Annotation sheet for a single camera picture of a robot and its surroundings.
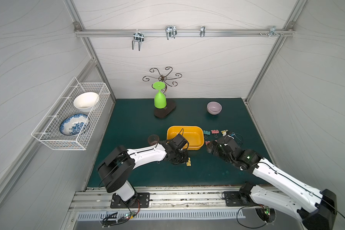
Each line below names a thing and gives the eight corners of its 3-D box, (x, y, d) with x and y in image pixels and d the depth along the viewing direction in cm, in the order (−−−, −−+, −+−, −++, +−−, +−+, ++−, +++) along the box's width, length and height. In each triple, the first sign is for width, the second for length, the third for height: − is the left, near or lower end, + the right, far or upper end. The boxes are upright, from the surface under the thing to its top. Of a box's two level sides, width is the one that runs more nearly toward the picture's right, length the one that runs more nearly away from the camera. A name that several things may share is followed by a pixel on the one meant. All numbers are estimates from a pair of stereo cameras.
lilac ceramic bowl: (208, 114, 111) (208, 111, 108) (206, 104, 118) (206, 101, 115) (221, 114, 111) (223, 111, 108) (219, 104, 118) (220, 101, 115)
